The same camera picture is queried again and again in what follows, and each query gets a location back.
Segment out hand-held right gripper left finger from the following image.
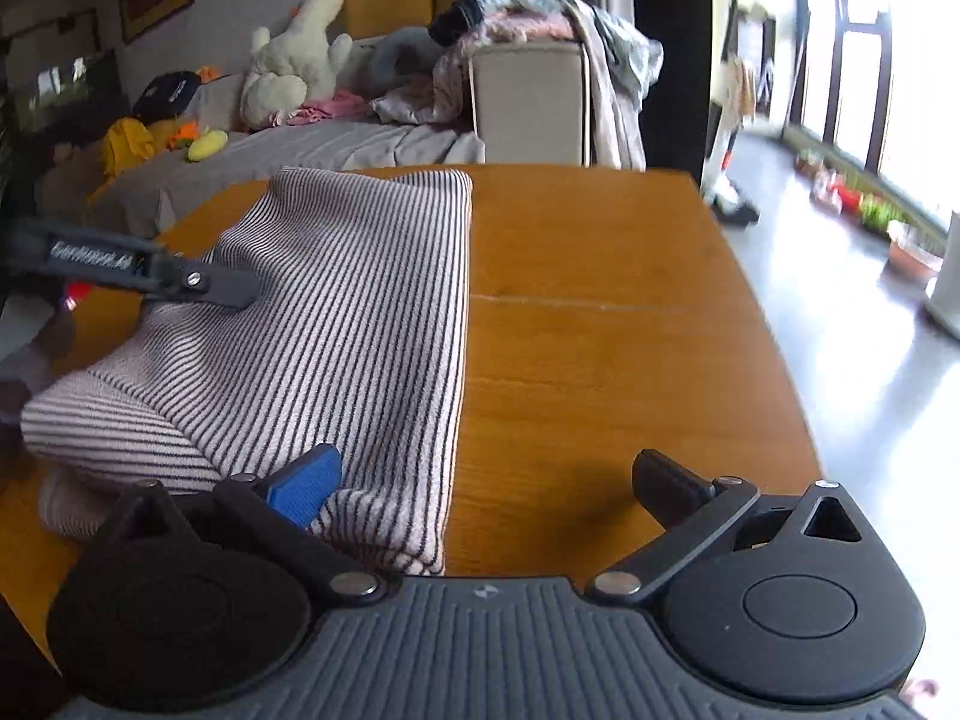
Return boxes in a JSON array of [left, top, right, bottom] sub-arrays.
[[96, 444, 383, 606]]

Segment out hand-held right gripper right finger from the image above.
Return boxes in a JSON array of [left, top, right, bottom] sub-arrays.
[[587, 448, 869, 602]]

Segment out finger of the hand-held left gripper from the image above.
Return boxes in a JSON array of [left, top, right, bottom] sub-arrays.
[[141, 250, 264, 309]]

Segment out grey striped pants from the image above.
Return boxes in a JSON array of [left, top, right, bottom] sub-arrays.
[[21, 167, 475, 577]]

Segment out yellow bag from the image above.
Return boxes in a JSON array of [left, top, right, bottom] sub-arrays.
[[100, 118, 157, 182]]

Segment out yellow plush toy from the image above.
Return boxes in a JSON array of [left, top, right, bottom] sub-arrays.
[[187, 130, 230, 163]]

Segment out sofa with grey cover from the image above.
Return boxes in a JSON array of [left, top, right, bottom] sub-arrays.
[[37, 37, 488, 241]]

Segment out glass aquarium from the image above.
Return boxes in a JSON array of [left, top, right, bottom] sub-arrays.
[[0, 11, 130, 137]]

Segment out black cap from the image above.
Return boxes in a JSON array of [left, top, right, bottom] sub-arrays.
[[133, 70, 200, 127]]

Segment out pink cloth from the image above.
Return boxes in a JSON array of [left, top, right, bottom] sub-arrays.
[[281, 90, 372, 127]]

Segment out white plush duck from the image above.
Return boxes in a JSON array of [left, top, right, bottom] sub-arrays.
[[240, 0, 353, 130]]

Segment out pale floral blanket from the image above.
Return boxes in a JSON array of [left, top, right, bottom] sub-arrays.
[[371, 45, 481, 128]]

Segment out grey neck pillow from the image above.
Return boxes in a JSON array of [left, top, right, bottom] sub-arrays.
[[371, 26, 451, 91]]

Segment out white stick vacuum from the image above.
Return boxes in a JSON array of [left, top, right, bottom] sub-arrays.
[[701, 0, 763, 226]]

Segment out yellow sofa cushion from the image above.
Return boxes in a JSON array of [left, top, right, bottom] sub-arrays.
[[341, 0, 481, 42]]

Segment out rectangular planter tray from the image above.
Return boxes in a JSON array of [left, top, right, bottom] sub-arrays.
[[889, 221, 946, 283]]

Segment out green plant planter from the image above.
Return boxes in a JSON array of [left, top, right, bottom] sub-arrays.
[[859, 195, 908, 235]]

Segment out black garment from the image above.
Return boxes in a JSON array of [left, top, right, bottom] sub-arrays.
[[429, 0, 481, 46]]

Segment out pink fluffy garment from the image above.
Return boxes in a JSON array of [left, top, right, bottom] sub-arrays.
[[465, 4, 578, 46]]

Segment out black window frame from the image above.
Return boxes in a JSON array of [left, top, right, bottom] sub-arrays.
[[780, 0, 960, 241]]

